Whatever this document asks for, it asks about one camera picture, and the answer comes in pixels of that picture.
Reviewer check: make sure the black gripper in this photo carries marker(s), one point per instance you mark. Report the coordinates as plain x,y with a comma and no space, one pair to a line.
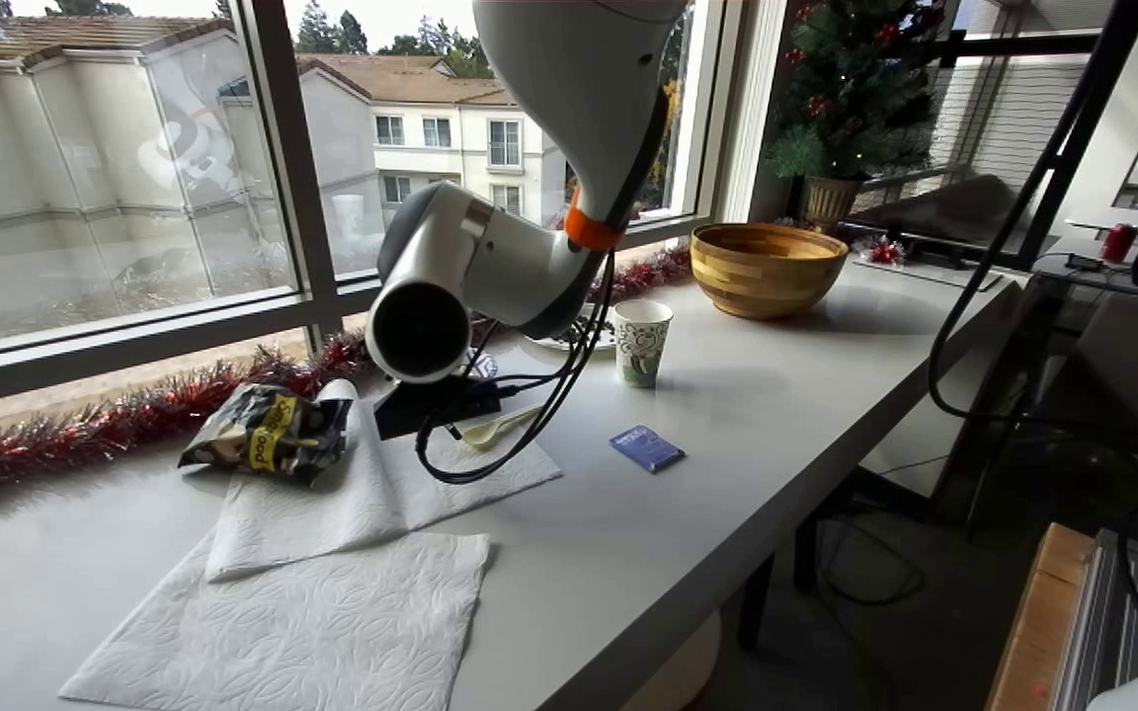
436,406

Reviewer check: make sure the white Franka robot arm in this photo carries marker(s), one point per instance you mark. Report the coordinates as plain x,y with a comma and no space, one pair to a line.
491,251

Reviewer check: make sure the creased white paper towel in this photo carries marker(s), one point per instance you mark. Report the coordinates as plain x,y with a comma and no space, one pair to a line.
333,517

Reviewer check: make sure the crumpled black yellow snack bag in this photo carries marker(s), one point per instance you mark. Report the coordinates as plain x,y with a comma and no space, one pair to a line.
259,435

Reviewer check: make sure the small blue packet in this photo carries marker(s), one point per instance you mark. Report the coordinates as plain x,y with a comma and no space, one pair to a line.
645,450

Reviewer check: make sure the patterned paper cup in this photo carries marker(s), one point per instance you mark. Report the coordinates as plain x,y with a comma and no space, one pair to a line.
642,344

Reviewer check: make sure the large white paper towel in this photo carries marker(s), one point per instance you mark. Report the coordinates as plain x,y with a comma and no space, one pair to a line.
292,633

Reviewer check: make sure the red tinsel garland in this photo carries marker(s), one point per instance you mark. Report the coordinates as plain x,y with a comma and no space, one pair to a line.
97,429

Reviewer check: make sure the large wooden bowl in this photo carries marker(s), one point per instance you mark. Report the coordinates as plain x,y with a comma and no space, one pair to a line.
769,271

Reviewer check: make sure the round beige stool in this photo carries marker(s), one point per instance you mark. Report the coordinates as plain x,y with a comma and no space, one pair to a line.
681,672

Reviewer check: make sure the small red ornament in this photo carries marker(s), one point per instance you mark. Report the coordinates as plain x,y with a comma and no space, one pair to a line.
886,251

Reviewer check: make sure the small potted Christmas tree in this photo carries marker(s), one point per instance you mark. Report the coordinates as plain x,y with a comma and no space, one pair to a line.
845,92

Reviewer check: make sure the wooden shelf board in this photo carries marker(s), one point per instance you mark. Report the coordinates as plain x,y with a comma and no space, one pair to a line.
1036,633

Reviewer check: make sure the grey metal rack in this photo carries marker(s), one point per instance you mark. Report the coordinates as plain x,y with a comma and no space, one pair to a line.
1096,617

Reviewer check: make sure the red cup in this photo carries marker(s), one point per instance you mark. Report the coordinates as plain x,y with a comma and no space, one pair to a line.
1118,242

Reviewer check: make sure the dark window frame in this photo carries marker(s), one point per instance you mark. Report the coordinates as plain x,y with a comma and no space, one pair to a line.
137,338

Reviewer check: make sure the black metal frame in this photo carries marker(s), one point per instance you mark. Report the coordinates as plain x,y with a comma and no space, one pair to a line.
988,41

